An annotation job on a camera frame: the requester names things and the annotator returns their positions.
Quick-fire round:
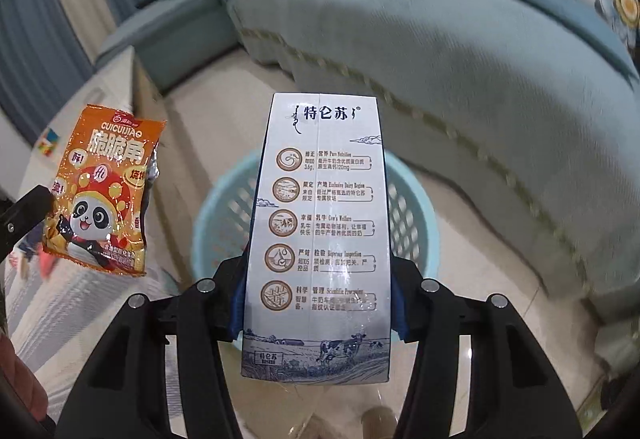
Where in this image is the striped woven tablecloth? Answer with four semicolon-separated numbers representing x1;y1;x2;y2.
0;239;201;439

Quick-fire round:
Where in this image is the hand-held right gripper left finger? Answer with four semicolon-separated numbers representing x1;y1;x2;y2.
55;249;251;439

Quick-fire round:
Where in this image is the colourful puzzle cube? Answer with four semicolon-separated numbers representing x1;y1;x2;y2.
34;128;63;160

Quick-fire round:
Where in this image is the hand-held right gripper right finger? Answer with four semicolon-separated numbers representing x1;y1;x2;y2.
390;254;586;439

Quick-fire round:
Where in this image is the light blue plastic basket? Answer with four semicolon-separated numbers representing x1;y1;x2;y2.
191;149;442;350

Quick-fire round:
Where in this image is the blue and white milk carton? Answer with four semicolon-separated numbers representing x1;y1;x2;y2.
241;91;392;395

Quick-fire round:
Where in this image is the blue curtain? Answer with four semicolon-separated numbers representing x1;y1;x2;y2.
0;0;96;140

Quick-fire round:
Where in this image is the teal sectional sofa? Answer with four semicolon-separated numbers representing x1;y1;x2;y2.
95;0;640;325

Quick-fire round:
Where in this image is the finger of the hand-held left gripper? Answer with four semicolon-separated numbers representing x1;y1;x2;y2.
0;184;56;261

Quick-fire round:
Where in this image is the white coffee table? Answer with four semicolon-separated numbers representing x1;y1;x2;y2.
30;46;166;200

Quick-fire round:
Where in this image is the orange panda snack packet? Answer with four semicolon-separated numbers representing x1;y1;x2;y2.
41;104;168;277

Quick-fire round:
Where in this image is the person's left hand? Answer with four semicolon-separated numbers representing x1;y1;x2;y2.
0;334;48;420

